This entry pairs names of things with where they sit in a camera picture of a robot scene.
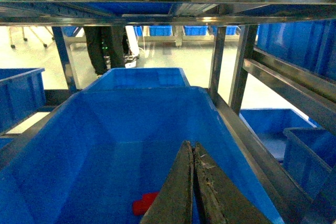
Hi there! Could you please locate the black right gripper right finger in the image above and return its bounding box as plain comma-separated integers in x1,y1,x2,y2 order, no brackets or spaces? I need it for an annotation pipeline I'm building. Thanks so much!
193,142,271,223

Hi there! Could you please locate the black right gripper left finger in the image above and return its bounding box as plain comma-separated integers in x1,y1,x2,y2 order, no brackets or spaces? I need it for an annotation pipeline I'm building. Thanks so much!
140,141,194,223

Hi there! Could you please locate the red toy block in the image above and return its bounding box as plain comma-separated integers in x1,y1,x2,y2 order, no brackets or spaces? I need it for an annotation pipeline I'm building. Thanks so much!
132,191,159,216

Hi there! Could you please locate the steel shelf cart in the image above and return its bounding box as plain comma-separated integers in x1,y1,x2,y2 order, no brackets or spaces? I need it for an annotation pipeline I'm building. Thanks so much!
1,1,335,223

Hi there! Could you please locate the large blue bin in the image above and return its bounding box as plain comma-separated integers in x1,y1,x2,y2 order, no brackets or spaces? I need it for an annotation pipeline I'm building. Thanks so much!
1,87,282,223

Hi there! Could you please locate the blue bin lower right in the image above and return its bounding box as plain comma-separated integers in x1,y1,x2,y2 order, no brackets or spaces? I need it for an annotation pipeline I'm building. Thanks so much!
240,109,335,198

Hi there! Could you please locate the blue bin behind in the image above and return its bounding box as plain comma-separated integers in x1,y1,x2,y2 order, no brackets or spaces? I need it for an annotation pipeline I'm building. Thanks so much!
84,68,190,91

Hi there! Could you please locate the person in black trousers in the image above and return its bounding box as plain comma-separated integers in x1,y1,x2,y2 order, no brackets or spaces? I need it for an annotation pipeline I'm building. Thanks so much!
83,26,125,76

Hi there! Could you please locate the blue bin far left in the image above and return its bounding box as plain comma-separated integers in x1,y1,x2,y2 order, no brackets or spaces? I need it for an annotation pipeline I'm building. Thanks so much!
1,68,46,133

